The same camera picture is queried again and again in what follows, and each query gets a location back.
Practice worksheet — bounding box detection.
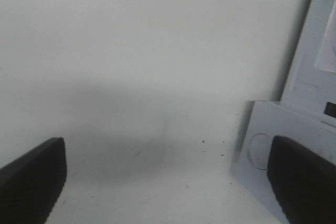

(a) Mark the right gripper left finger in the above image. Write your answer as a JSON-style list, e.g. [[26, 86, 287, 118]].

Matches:
[[1, 137, 67, 224]]

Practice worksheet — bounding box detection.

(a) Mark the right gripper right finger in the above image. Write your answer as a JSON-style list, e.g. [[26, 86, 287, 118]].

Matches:
[[267, 136, 335, 223]]

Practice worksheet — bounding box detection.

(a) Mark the white microwave oven body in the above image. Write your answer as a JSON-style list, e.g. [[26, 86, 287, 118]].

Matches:
[[236, 0, 335, 223]]

